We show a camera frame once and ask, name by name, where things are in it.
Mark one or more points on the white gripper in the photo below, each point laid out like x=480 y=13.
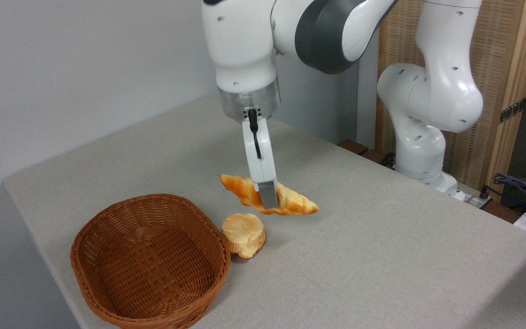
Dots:
x=265 y=160

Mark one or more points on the golden croissant bread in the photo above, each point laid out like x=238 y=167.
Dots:
x=290 y=203

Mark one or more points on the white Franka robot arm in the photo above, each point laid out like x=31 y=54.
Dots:
x=244 y=41

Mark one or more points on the round pale bread roll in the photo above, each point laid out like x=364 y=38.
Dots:
x=244 y=235

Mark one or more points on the brown wicker basket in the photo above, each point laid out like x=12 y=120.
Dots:
x=153 y=256

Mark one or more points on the brown wooden base board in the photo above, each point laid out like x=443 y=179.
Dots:
x=354 y=147

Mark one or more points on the metal screen hinge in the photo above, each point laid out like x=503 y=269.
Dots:
x=512 y=110

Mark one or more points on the wooden folding screen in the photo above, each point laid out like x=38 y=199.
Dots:
x=496 y=55

